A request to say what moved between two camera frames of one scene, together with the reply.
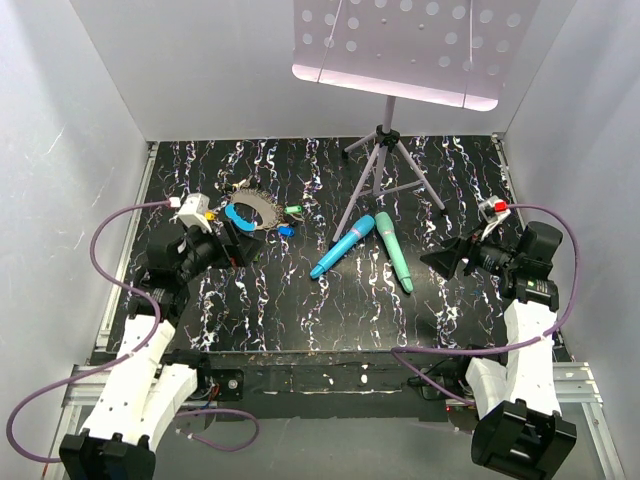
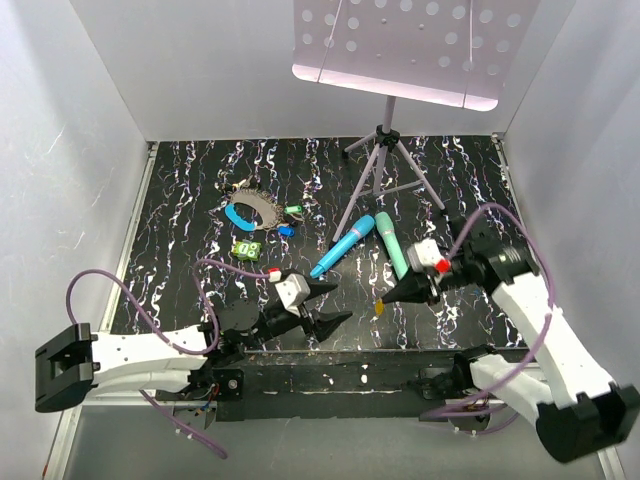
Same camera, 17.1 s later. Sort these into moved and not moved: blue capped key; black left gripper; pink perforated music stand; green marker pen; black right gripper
Moved: black right gripper; black left gripper
Not moved: green marker pen; pink perforated music stand; blue capped key
